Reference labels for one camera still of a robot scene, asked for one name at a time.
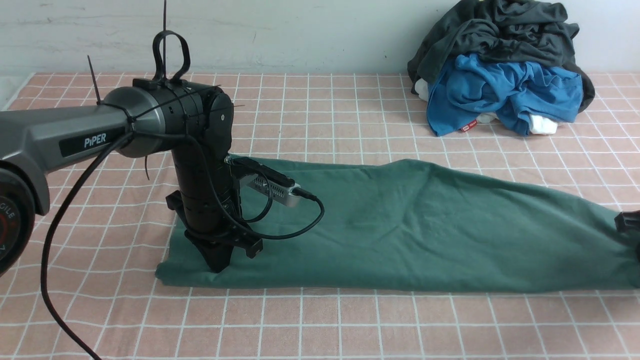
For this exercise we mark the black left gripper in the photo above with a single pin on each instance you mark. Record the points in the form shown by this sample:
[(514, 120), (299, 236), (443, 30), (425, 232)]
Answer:
[(207, 197)]

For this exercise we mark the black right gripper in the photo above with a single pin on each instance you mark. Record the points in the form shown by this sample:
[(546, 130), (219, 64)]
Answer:
[(627, 231)]

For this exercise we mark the green long-sleeved shirt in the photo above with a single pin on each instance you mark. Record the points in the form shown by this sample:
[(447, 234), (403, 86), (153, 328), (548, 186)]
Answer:
[(417, 226)]

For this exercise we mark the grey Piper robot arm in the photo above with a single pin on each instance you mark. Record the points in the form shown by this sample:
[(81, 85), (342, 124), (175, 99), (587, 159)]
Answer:
[(252, 223)]

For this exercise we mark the pink checkered tablecloth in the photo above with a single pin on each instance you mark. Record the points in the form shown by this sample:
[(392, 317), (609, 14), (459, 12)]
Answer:
[(107, 247)]

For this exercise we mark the blue crumpled garment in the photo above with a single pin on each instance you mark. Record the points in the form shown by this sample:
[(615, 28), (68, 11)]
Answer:
[(467, 87)]

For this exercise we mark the dark grey crumpled garment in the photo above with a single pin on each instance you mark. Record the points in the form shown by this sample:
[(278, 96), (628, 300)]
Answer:
[(502, 31)]

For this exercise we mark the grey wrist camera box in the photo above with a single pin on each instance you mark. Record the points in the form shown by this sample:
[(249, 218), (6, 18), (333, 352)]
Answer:
[(248, 172)]

